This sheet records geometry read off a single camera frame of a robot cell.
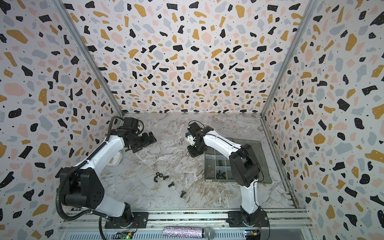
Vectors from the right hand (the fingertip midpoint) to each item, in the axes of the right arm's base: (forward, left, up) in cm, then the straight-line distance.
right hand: (190, 152), depth 89 cm
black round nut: (-11, +18, -9) cm, 23 cm away
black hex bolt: (-12, +14, -8) cm, 20 cm away
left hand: (+4, +23, +6) cm, 24 cm away
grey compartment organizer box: (-8, -16, -5) cm, 19 cm away
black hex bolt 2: (-16, +10, -8) cm, 21 cm away
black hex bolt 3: (-21, +3, -8) cm, 23 cm away
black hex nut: (-11, +16, -9) cm, 22 cm away
